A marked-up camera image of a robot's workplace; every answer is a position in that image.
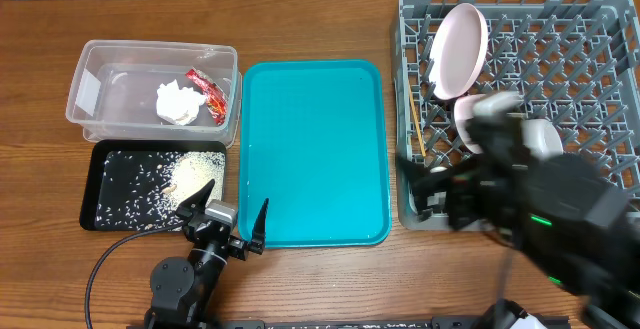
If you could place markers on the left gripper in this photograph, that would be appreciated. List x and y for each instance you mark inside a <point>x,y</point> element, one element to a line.
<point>240,247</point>

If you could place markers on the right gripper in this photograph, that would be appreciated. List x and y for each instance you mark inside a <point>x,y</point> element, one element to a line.
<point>461,182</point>

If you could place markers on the white cup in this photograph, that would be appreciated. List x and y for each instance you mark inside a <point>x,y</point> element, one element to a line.
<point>438,169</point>

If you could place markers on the wooden chopstick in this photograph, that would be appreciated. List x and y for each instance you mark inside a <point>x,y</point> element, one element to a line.
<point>416,123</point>

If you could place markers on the pink bowl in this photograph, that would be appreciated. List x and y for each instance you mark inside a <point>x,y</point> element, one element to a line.
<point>462,112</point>

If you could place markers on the white rice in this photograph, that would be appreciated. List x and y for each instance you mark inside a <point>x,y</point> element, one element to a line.
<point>141,190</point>

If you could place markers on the red snack wrapper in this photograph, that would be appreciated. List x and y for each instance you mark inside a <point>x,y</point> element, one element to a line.
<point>215,98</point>

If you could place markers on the white tissue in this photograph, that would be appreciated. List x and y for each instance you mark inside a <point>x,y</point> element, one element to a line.
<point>178,106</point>

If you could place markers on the grey bowl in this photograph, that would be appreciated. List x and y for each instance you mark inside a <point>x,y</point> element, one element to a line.
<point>541,138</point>

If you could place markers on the large white plate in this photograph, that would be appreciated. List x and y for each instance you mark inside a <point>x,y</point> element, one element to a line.
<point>458,51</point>

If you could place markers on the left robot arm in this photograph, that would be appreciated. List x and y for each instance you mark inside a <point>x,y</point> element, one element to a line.
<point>182,287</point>

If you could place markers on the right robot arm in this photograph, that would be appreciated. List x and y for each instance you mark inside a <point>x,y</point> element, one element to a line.
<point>561,214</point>

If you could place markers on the clear plastic waste bin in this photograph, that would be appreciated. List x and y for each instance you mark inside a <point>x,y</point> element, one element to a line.
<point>113,92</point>

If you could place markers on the grey dishwasher rack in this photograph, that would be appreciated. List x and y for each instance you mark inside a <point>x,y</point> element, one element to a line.
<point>573,62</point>

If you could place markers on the black plastic tray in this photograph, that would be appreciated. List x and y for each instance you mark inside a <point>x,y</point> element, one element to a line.
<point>101,150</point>

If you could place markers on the teal serving tray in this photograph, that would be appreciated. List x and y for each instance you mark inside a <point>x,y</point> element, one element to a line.
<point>314,150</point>

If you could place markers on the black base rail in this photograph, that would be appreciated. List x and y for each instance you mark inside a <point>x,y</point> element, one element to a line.
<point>441,322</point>

